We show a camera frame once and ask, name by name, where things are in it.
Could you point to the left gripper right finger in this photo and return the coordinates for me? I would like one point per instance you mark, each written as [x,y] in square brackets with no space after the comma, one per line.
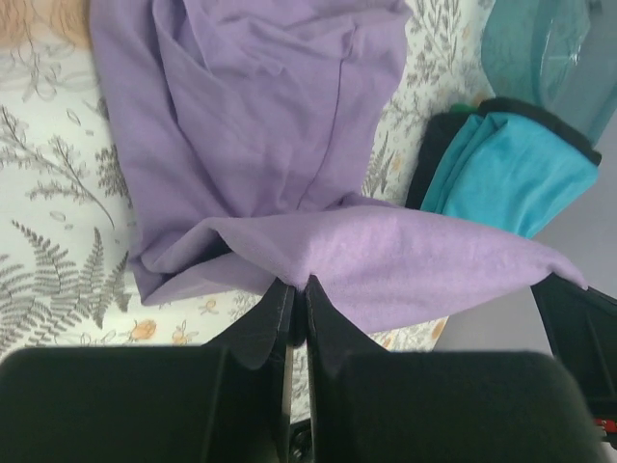
[372,405]

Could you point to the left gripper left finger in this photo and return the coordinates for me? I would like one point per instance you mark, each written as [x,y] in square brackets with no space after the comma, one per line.
[224,401]

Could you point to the teal plastic bin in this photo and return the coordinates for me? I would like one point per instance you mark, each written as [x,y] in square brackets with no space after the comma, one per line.
[560,55]

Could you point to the green folded t shirt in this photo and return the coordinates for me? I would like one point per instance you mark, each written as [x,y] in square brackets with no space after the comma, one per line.
[462,108]

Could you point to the teal folded t shirt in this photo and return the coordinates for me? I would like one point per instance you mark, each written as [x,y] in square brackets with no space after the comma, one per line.
[509,172]

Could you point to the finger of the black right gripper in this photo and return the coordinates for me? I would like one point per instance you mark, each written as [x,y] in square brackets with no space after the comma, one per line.
[581,328]

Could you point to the floral table mat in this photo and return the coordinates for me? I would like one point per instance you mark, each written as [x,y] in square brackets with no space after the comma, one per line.
[66,215]

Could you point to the purple t shirt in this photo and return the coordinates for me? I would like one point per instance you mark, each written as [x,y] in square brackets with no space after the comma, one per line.
[244,131]

